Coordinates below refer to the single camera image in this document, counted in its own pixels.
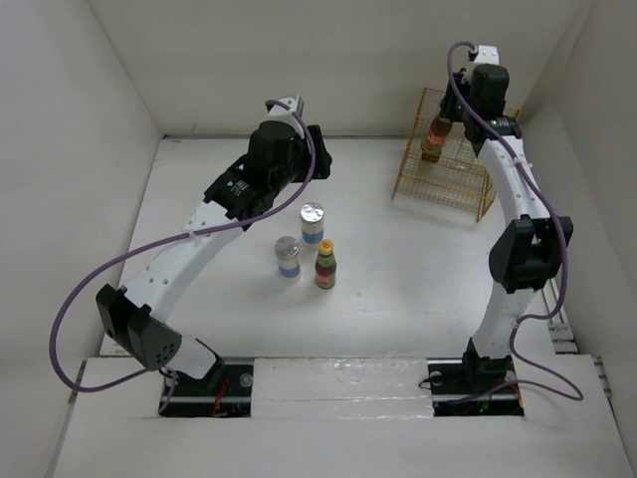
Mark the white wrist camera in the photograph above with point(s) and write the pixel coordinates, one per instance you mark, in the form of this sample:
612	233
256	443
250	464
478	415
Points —
482	55
285	109

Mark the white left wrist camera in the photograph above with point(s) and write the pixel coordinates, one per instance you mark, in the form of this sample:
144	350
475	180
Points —
285	109

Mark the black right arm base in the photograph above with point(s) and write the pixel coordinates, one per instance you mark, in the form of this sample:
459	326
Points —
460	389

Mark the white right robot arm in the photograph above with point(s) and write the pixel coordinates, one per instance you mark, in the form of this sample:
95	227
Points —
531	250

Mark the yellow wire rack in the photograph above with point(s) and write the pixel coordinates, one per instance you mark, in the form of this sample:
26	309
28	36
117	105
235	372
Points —
456	179

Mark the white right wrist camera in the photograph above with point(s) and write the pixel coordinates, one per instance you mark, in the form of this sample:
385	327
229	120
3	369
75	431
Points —
482	55

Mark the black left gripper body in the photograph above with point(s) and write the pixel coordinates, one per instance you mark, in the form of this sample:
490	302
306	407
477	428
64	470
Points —
299	169

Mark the yellow-capped red sauce bottle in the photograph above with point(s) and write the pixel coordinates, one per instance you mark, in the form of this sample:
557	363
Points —
432	141

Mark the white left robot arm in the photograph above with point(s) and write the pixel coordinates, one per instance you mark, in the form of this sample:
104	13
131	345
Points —
135	315

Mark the yellow-capped brown sauce bottle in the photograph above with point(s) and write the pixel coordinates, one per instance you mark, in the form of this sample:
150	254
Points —
325	265

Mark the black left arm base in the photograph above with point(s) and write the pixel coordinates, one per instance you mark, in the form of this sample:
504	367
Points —
227	393

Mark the silver-lid shaker blue label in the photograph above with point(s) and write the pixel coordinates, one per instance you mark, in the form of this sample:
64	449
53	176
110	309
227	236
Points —
312	224

